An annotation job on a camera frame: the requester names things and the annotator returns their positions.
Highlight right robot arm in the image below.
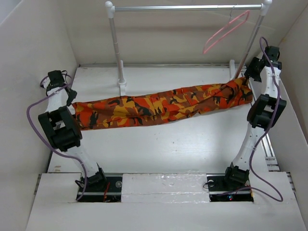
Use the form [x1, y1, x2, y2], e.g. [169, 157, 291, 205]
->
[222, 46, 286, 191]

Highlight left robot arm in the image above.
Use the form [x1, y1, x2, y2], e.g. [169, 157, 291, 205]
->
[38, 70, 108, 192]

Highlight orange camouflage trousers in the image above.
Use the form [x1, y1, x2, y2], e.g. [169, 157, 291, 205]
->
[72, 77, 253, 130]

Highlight white clothes rack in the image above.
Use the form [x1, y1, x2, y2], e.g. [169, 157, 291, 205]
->
[103, 0, 272, 95]

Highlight pink clothes hanger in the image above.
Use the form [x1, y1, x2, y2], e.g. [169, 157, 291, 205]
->
[202, 7, 250, 55]

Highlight white foam block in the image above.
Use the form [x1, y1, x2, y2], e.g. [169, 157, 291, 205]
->
[121, 173, 209, 204]

